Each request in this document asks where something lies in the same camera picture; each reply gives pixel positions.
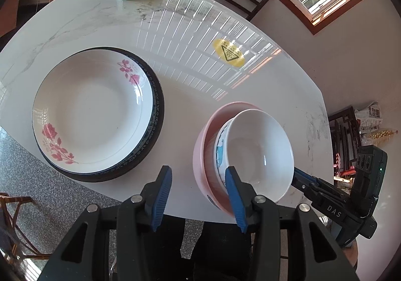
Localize blue floral plate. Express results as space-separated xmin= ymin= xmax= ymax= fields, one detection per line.
xmin=33 ymin=46 xmax=165 ymax=183

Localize dark carved chair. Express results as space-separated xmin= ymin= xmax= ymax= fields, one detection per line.
xmin=327 ymin=108 xmax=361 ymax=186

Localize bamboo chair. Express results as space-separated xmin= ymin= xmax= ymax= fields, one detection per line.
xmin=0 ymin=193 xmax=52 ymax=261

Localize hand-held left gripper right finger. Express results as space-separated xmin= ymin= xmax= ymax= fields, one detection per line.
xmin=225 ymin=166 xmax=359 ymax=281

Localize white bowl with blue stripes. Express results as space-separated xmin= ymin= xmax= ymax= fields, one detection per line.
xmin=215 ymin=109 xmax=294 ymax=205

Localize golden yellow ornaments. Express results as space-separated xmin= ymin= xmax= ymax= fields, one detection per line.
xmin=366 ymin=129 xmax=395 ymax=144

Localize newspaper bundle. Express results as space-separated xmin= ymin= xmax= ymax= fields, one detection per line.
xmin=354 ymin=101 xmax=384 ymax=137

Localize white plate with pink flowers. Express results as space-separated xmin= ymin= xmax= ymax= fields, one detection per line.
xmin=32 ymin=48 xmax=154 ymax=174

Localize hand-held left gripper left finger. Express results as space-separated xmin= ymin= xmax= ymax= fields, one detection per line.
xmin=37 ymin=166 xmax=173 ymax=281

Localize yellow round sticker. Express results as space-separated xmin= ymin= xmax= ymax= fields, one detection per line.
xmin=212 ymin=38 xmax=245 ymax=68

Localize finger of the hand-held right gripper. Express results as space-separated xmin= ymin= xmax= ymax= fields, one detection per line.
xmin=294 ymin=168 xmax=348 ymax=203
xmin=293 ymin=179 xmax=350 ymax=223

